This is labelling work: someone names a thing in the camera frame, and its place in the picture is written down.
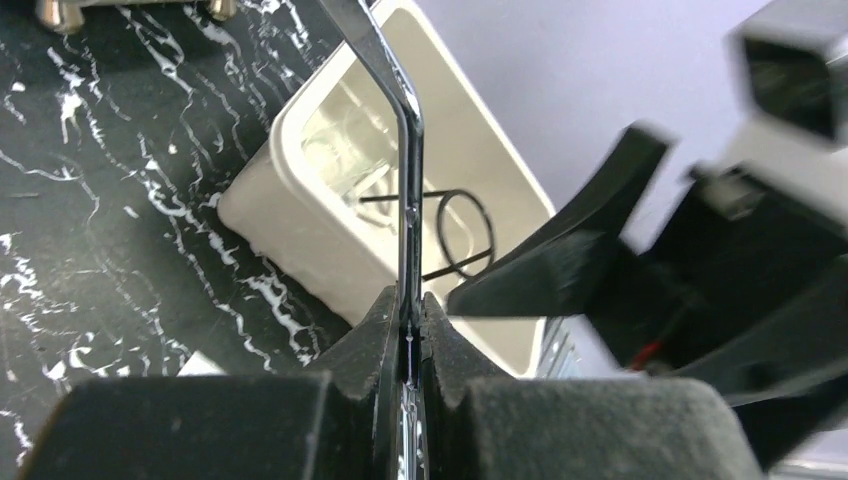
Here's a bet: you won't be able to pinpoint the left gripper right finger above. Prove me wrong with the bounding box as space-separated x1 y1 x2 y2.
422 295 764 479

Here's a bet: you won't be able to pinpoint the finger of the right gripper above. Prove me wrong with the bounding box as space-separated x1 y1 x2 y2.
446 122 673 318

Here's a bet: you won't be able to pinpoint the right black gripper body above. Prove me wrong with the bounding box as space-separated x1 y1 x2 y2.
586 167 847 469

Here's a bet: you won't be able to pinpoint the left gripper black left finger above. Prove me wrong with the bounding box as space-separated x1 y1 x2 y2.
20 286 399 479

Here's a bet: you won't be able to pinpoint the metal crucible tongs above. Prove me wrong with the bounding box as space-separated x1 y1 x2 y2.
321 1 425 479

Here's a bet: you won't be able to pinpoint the beige plastic bin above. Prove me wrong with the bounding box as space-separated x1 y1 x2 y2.
217 0 558 379

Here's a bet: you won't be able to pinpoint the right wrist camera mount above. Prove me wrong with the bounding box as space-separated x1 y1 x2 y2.
724 1 847 220

